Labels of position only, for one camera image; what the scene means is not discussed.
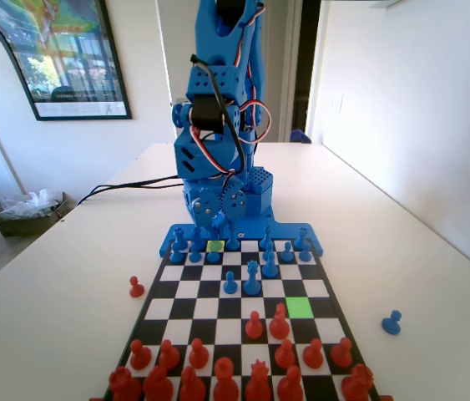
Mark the blue chess queen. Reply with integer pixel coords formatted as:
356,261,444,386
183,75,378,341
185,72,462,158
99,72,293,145
242,259,261,297

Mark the red arm base plate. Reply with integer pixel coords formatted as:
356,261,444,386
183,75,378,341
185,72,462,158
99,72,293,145
88,392,394,401

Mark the brown cardboard box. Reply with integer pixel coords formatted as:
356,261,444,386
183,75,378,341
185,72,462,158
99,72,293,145
0,190,69,238

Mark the blue arm base plate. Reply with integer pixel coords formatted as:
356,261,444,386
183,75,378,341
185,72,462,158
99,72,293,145
158,208,324,258

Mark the red chess rook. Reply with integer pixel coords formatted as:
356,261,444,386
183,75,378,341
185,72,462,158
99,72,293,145
341,363,376,401
108,366,143,401

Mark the small dark blue object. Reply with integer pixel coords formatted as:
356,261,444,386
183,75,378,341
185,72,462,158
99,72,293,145
289,128,313,145

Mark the dark framed wall poster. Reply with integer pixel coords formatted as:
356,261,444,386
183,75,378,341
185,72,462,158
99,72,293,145
0,0,134,122

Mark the black and white chessboard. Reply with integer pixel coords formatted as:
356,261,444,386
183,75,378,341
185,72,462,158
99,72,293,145
100,238,382,401

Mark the red chess bishop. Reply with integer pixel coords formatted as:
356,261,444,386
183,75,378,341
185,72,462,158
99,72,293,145
276,365,305,401
179,366,207,401

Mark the clear plastic bag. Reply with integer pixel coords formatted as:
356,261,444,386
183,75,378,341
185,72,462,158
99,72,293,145
0,188,63,221

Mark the white red black servo wire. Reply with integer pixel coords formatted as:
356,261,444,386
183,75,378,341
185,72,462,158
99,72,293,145
190,124,244,189
234,0,273,146

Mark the red chess queen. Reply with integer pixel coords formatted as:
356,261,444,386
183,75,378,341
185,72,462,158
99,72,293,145
245,360,272,401

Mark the red chess knight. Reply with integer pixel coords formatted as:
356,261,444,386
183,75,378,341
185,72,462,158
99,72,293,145
142,365,174,401
268,302,291,340

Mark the blue chess king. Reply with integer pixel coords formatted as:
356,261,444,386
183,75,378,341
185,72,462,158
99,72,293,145
225,219,239,251

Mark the blue chess rook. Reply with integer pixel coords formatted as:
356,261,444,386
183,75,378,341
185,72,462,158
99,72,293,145
170,227,188,252
293,226,309,251

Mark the thin black power cable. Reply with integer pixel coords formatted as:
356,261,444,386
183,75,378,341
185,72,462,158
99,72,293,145
76,180,184,208
88,177,184,197

